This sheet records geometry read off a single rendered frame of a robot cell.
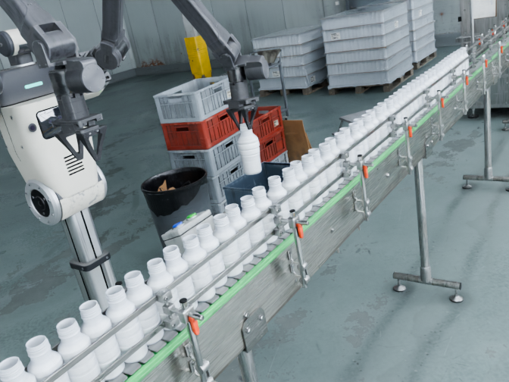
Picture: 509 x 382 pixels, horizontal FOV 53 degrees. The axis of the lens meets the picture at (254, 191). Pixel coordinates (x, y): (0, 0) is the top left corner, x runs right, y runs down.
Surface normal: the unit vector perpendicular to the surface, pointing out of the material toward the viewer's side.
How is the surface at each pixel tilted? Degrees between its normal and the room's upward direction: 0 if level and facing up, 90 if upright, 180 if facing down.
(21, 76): 90
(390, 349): 0
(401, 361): 0
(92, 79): 90
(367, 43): 90
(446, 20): 90
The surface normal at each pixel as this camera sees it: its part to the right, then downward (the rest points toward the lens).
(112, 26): -0.17, 0.73
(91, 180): 0.81, 0.07
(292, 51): -0.59, 0.37
